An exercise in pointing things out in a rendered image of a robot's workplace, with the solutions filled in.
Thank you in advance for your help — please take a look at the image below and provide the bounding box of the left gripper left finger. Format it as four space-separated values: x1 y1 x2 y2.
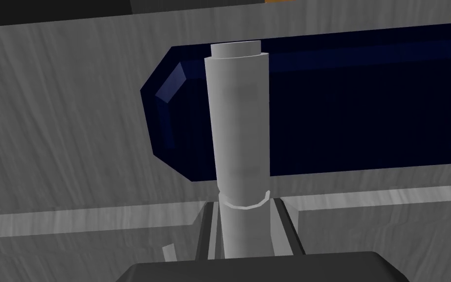
195 201 225 261

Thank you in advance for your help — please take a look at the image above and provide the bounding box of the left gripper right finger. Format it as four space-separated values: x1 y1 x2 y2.
268 197 307 258

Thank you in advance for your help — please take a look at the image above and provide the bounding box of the dark blue tray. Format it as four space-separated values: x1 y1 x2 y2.
139 21 451 183

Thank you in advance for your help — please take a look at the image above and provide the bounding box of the grey wooden table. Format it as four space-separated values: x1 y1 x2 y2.
0 0 451 282

